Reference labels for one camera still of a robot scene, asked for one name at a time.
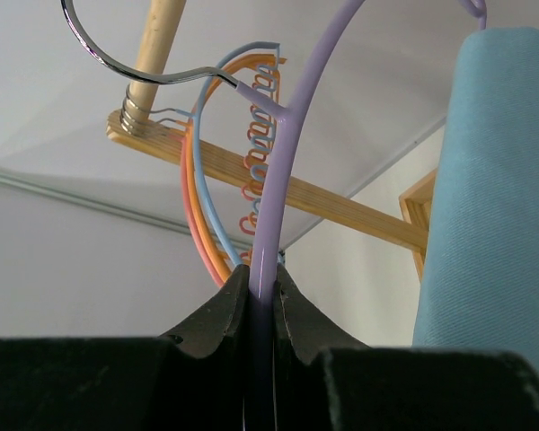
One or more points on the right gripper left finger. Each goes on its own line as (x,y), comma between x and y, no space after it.
(216,327)

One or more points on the blue trousers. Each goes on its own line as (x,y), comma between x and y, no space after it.
(480,286)

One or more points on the blue clothes hanger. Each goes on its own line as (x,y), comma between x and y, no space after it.
(206,188)

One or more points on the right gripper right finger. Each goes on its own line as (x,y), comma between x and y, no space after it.
(302,330)

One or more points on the orange clothes hanger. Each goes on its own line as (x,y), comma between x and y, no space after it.
(197,202)

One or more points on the purple clothes hanger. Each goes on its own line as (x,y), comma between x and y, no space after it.
(259,413)

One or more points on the pink clothes hanger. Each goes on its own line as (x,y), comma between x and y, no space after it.
(214,248)

